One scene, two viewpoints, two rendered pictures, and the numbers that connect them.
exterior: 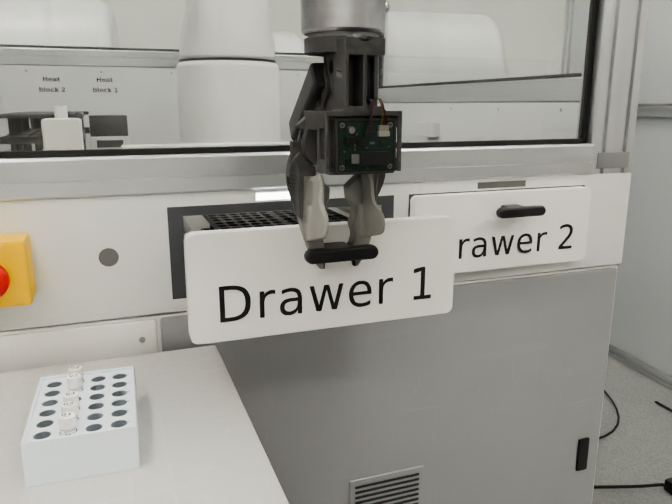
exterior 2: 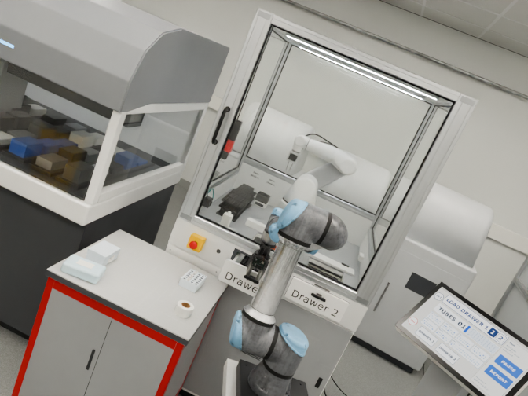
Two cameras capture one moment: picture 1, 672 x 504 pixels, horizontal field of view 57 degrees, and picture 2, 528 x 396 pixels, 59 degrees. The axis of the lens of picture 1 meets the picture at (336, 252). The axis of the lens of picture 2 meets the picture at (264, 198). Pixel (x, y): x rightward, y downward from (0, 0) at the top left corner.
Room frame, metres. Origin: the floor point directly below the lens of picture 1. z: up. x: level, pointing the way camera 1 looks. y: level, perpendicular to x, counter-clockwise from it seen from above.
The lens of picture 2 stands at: (-1.20, -0.76, 1.80)
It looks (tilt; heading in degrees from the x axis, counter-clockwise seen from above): 15 degrees down; 26
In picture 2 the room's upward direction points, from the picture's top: 23 degrees clockwise
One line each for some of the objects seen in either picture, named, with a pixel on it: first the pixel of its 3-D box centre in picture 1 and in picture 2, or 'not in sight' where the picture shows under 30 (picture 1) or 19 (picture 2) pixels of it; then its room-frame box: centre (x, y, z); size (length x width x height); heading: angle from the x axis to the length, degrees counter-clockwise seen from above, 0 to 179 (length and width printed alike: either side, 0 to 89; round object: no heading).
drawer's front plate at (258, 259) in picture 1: (328, 275); (251, 282); (0.62, 0.01, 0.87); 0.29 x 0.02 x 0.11; 110
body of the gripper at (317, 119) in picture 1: (346, 108); (262, 254); (0.57, -0.01, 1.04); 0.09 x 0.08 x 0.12; 20
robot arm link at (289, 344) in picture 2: not in sight; (286, 346); (0.20, -0.39, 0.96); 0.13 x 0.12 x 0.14; 122
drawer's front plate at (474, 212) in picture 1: (502, 229); (316, 299); (0.87, -0.24, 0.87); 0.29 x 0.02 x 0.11; 110
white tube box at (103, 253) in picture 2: not in sight; (103, 253); (0.22, 0.53, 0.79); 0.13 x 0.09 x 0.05; 19
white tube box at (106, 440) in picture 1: (86, 419); (192, 280); (0.49, 0.22, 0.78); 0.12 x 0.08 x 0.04; 19
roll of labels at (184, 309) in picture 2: not in sight; (184, 309); (0.28, 0.08, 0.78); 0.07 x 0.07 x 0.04
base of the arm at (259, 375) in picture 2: not in sight; (273, 375); (0.20, -0.39, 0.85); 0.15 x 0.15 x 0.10
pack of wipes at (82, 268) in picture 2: not in sight; (83, 268); (0.07, 0.46, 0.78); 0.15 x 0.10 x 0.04; 120
